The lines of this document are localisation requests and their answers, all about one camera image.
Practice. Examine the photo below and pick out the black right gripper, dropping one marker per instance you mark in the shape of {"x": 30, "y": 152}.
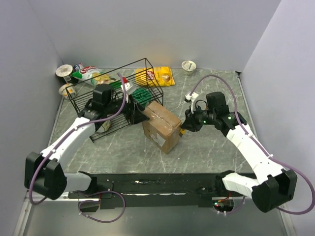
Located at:
{"x": 190, "y": 124}

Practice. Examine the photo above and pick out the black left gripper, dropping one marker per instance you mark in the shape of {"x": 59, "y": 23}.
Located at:
{"x": 137, "y": 117}

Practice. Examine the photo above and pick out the brown cardboard express box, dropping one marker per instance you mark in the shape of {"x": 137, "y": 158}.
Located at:
{"x": 162, "y": 127}

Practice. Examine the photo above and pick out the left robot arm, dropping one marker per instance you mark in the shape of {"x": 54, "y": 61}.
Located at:
{"x": 44, "y": 172}

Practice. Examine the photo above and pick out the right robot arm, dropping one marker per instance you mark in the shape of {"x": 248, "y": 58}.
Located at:
{"x": 273, "y": 185}

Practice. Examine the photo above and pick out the green wrapped round package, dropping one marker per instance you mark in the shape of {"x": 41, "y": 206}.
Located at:
{"x": 143, "y": 96}

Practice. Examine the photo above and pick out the white green bowl container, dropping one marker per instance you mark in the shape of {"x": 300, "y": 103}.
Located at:
{"x": 104, "y": 127}

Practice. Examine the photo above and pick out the yellow chips bag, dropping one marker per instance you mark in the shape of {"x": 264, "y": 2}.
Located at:
{"x": 155, "y": 76}

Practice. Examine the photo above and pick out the white yogurt cup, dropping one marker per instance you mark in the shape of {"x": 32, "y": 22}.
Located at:
{"x": 188, "y": 66}

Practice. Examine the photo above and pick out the green white cassava chips bag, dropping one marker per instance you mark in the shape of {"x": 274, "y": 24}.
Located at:
{"x": 92, "y": 76}

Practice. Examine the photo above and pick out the blue white small can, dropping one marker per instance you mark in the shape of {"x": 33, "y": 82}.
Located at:
{"x": 78, "y": 67}

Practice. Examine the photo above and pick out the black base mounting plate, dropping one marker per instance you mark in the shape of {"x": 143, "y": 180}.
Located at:
{"x": 155, "y": 190}

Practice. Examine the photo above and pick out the white yellow noodle cup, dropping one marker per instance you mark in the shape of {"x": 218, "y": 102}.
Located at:
{"x": 67, "y": 91}

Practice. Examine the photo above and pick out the white cup brown lid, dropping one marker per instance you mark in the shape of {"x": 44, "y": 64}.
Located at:
{"x": 65, "y": 71}

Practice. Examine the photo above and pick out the black wire rack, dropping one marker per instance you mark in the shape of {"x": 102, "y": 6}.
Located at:
{"x": 96, "y": 103}

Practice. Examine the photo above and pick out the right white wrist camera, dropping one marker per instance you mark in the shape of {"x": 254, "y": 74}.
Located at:
{"x": 191, "y": 98}

